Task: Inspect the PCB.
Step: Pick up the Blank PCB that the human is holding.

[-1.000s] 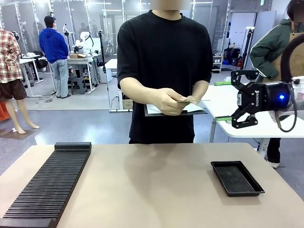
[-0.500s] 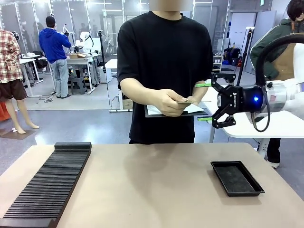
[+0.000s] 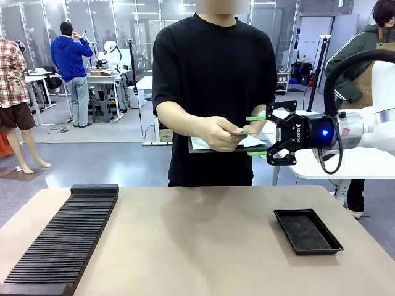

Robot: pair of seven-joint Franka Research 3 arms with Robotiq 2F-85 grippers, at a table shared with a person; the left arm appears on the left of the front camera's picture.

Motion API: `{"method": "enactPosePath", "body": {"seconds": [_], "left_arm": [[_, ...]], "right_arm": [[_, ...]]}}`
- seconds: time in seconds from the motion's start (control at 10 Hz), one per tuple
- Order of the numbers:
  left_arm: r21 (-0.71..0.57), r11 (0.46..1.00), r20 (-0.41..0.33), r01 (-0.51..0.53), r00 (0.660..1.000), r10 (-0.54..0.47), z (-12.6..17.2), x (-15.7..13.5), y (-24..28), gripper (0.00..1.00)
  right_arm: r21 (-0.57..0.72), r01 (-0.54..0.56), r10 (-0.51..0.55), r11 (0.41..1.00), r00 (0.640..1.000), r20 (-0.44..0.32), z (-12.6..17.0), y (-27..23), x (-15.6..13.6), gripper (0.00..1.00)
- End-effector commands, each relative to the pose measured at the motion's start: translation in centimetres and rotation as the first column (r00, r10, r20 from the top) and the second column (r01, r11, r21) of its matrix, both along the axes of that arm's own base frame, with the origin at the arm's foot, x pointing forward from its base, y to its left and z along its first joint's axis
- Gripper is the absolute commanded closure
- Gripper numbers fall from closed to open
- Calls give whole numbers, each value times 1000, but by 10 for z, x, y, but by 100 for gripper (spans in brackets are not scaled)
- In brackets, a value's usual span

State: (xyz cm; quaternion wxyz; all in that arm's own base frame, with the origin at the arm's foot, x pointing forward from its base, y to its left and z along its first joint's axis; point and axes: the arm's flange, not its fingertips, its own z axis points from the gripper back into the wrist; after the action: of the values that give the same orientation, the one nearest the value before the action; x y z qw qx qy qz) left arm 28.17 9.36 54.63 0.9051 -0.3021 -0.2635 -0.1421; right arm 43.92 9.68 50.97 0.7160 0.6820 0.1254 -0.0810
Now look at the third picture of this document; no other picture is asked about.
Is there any grey clipboard with paper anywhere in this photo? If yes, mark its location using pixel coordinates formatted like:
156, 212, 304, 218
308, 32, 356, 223
187, 133, 267, 154

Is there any person's right hand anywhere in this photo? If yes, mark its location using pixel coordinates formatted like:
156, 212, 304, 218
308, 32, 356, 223
202, 116, 249, 152

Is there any grey step stool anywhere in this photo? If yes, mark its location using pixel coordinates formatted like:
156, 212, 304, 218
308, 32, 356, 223
91, 99, 113, 124

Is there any black rectangular plastic tray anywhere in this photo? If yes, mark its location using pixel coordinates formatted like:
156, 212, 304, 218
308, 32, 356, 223
273, 208, 345, 257

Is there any white shoe shelf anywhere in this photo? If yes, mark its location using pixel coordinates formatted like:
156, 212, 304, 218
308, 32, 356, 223
275, 71, 291, 96

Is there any person in black t-shirt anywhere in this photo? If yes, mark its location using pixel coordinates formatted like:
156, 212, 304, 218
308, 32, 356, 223
152, 0, 278, 187

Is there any white desk with legs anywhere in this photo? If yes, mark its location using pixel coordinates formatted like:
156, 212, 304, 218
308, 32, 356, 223
24, 70, 58, 126

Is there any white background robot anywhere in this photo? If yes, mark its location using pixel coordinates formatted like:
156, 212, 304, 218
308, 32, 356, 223
93, 41, 123, 70

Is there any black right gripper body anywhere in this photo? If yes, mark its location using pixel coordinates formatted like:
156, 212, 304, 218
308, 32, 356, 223
276, 112, 340, 152

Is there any brown mannequin base plate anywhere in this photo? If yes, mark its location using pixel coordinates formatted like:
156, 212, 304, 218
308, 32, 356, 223
0, 166, 48, 183

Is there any person's left hand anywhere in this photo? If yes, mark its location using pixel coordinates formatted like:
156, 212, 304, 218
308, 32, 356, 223
241, 120, 268, 135

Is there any black slotted PCB rack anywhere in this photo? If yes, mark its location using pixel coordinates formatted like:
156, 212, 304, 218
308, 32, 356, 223
0, 184, 120, 296

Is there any person's left forearm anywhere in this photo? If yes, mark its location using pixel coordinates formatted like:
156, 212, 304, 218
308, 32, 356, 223
251, 105, 268, 124

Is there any large white table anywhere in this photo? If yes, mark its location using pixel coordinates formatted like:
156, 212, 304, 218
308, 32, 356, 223
264, 135, 395, 205

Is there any black bags pile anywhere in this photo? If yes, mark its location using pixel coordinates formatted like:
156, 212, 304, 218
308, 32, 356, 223
291, 60, 315, 86

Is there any black tripod pole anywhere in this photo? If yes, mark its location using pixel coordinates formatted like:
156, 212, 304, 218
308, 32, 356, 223
306, 34, 332, 113

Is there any person in brown apron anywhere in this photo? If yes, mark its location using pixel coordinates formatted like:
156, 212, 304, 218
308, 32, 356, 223
324, 0, 395, 220

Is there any person's right forearm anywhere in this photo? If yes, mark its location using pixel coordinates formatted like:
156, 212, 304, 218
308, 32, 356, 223
156, 100, 218, 140

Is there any person in blue hoodie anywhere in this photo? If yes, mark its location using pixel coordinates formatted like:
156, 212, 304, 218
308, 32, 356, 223
50, 20, 94, 129

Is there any thin green PCB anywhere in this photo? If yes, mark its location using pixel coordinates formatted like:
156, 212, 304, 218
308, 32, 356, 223
227, 131, 276, 137

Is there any small white desk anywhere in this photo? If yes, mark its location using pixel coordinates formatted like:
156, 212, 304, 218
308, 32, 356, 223
135, 76, 174, 146

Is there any black camera tripod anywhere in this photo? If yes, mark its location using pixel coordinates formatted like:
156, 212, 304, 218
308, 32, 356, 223
127, 38, 140, 94

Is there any thin black right gripper cable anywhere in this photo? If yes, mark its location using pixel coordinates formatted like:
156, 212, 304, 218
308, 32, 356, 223
318, 115, 344, 175

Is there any white background workbench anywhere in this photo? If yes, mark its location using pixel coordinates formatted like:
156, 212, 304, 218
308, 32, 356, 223
85, 69, 132, 120

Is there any thick black right arm hose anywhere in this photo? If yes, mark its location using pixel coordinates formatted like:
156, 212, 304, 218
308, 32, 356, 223
323, 50, 395, 118

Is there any mannequin in plaid shirt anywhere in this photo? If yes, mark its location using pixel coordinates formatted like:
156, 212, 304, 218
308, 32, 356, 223
0, 36, 52, 175

